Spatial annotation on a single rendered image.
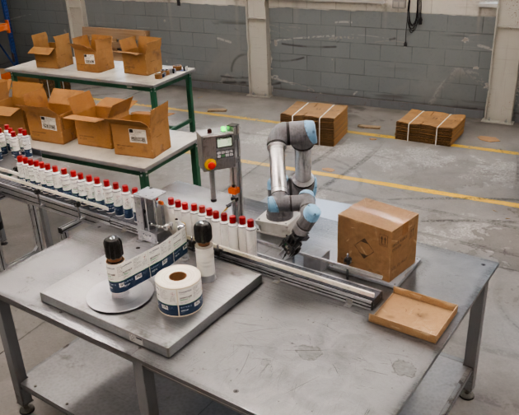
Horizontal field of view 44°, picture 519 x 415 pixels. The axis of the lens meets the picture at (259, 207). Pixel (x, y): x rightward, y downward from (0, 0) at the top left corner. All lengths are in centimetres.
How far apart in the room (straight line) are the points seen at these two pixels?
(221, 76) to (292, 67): 116
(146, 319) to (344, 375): 88
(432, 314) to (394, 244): 36
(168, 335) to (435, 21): 616
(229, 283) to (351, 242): 62
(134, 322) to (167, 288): 21
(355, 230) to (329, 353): 68
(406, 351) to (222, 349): 74
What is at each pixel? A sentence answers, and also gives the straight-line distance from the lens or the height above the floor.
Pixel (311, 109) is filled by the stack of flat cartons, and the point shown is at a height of 31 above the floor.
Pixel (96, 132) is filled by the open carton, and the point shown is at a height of 91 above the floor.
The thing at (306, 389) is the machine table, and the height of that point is 83.
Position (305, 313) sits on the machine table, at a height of 83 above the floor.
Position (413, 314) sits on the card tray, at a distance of 294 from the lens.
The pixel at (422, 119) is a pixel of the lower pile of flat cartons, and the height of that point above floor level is 20.
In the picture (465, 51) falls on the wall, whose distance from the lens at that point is 819.
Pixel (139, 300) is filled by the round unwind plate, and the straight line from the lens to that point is 298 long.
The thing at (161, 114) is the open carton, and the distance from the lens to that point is 492.
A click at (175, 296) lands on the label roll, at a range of 280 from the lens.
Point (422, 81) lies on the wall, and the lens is 839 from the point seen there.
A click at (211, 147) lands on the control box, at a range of 318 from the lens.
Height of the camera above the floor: 250
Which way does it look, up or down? 25 degrees down
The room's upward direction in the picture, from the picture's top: 2 degrees counter-clockwise
